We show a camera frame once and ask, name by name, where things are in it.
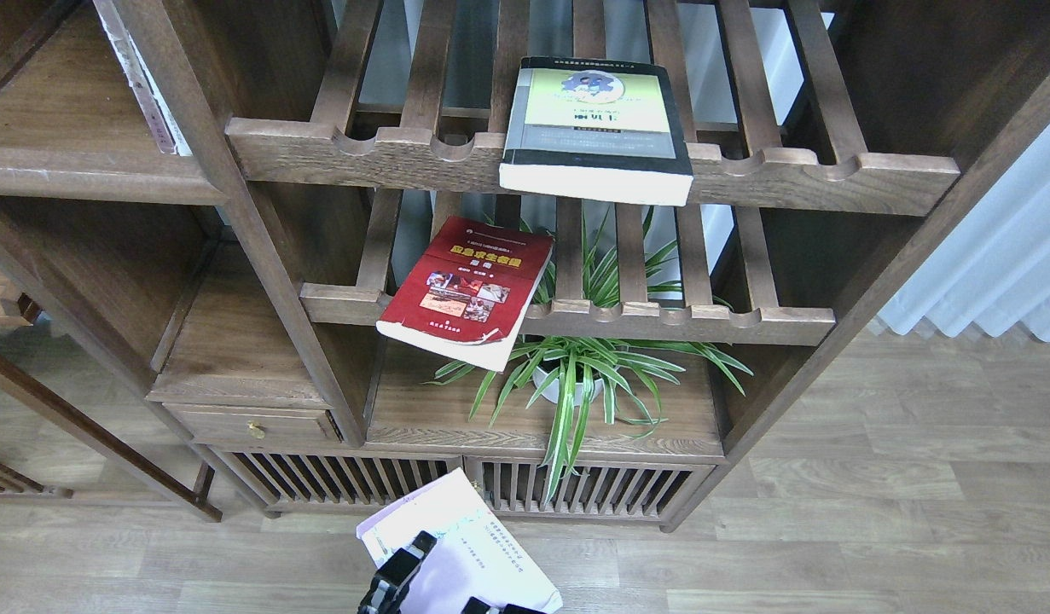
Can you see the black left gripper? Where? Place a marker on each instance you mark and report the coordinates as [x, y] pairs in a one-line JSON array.
[[390, 584]]

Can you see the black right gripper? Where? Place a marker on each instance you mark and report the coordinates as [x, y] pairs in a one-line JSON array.
[[476, 605]]

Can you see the white lavender book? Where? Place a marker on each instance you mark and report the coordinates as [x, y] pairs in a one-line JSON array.
[[476, 556]]

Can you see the red cover book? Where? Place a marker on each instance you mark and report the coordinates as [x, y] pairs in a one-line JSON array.
[[467, 295]]

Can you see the brass drawer knob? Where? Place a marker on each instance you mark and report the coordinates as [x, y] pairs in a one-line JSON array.
[[256, 430]]

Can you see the green spider plant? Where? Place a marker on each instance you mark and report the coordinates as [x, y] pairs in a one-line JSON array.
[[583, 368]]

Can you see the dark wooden bookshelf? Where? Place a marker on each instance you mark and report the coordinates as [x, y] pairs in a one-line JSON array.
[[834, 145]]

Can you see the black and yellow book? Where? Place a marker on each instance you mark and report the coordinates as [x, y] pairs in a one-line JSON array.
[[596, 129]]

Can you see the worn upright book spine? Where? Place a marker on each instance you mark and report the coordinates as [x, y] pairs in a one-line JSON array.
[[160, 121]]

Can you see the white curtain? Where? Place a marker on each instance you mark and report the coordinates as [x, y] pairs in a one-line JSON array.
[[993, 271]]

